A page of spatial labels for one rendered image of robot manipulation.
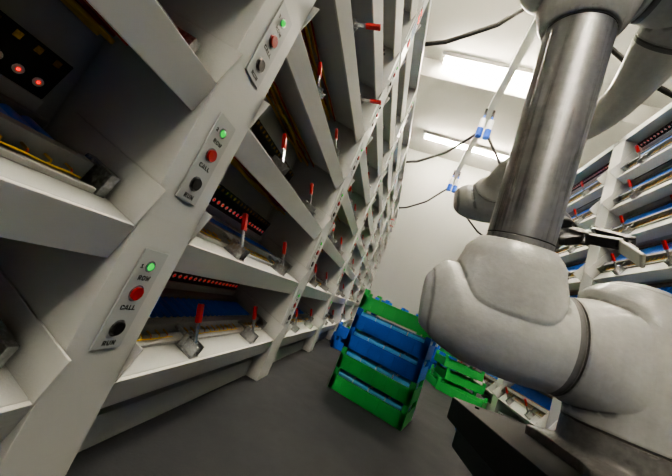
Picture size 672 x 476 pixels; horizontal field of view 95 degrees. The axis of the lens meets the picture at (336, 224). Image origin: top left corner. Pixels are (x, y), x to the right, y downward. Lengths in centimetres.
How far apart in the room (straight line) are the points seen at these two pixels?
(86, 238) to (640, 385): 67
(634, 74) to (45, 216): 91
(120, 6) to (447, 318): 52
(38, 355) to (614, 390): 67
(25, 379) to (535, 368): 60
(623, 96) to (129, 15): 83
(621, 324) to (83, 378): 68
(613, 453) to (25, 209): 69
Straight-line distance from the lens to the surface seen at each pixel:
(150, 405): 71
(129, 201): 42
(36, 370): 45
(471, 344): 52
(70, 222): 37
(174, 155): 41
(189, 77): 41
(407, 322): 124
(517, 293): 52
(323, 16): 87
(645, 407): 60
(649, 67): 85
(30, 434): 48
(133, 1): 37
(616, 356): 58
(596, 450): 61
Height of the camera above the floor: 34
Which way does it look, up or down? 11 degrees up
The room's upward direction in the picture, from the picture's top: 23 degrees clockwise
